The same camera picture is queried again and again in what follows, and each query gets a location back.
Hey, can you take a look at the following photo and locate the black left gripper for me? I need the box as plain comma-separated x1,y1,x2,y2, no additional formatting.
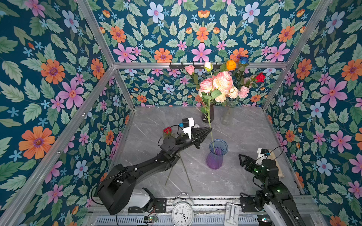
173,126,211,155

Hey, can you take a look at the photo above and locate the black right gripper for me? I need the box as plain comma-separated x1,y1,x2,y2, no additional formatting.
238,153,268,186

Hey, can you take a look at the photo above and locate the dark pink ribbed glass vase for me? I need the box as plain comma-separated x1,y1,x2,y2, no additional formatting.
201,97,215,123

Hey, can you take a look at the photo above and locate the purple ribbed glass vase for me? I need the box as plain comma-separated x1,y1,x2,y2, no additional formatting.
206,139,229,170

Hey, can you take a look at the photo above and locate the clear glass cup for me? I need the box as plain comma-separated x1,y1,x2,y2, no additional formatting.
221,102,235,125

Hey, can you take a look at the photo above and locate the pink cream peony spray stem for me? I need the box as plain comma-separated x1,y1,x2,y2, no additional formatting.
198,61,234,154

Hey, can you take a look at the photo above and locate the cream double-bloom flower stem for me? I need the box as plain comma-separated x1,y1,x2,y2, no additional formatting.
215,86,239,106

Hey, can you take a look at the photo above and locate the pink double carnation stem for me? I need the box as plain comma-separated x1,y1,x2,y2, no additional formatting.
233,88,250,100

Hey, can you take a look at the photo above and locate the pink rose stem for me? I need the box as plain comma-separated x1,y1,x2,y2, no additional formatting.
185,65,202,98

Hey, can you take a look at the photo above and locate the yellow rose stem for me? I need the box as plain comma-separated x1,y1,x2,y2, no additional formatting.
217,60,237,83

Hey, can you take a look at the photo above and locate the red rose stem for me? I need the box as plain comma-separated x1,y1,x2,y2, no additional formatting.
163,126,194,192
240,73,266,91

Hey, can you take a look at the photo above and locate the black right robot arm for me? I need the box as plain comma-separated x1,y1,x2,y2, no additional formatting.
239,154,305,226

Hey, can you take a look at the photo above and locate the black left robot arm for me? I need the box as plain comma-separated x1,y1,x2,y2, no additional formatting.
96,127,212,215

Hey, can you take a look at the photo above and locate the beige cloth roll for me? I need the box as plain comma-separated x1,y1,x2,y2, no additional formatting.
268,150,285,179

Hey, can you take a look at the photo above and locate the white twin-bell alarm clock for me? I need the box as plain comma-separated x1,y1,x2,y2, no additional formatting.
171,193,194,226

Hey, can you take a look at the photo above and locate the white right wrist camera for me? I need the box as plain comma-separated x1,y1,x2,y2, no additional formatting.
256,148,270,165

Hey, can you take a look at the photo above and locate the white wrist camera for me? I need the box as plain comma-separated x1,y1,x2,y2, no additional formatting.
179,117,195,139
256,148,270,165

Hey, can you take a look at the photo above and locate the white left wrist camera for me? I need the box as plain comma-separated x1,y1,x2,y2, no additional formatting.
179,117,195,139

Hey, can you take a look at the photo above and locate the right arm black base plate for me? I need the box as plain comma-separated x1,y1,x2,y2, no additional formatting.
239,197,265,213

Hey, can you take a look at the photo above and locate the white plastic clip bracket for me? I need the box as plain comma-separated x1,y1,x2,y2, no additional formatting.
224,202,239,226

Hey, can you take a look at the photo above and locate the black hook rail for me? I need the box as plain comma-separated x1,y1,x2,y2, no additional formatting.
167,62,222,69

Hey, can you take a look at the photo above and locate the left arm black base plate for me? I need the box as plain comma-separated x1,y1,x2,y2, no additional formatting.
128,198,167,213

